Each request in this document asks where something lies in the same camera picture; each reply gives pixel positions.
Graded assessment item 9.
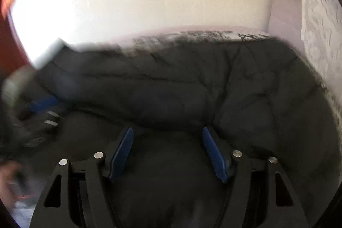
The black puffer jacket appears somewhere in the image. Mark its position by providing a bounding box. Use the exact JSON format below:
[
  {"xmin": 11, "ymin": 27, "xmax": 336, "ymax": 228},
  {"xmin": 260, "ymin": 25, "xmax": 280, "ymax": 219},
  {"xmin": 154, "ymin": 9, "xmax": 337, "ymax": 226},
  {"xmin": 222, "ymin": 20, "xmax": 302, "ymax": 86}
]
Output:
[{"xmin": 12, "ymin": 40, "xmax": 341, "ymax": 227}]

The person's hand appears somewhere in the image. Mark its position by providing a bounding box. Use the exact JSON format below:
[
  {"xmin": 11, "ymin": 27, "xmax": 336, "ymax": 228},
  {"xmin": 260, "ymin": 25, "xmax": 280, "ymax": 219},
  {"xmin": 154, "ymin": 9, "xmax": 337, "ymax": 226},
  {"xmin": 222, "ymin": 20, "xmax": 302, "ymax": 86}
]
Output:
[{"xmin": 0, "ymin": 162, "xmax": 30, "ymax": 212}]

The grey black patterned blanket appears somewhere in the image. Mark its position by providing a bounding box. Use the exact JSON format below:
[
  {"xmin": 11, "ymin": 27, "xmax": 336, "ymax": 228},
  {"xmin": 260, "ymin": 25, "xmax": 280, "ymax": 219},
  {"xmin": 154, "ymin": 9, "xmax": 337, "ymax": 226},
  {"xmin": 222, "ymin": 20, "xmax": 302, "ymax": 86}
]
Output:
[{"xmin": 114, "ymin": 31, "xmax": 341, "ymax": 121}]

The white lace pillow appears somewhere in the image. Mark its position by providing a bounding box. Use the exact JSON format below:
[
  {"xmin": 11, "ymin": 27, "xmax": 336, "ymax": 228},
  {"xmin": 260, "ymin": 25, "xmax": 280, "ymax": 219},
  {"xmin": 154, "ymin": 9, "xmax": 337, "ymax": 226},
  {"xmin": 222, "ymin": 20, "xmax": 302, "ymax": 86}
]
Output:
[{"xmin": 284, "ymin": 0, "xmax": 342, "ymax": 85}]

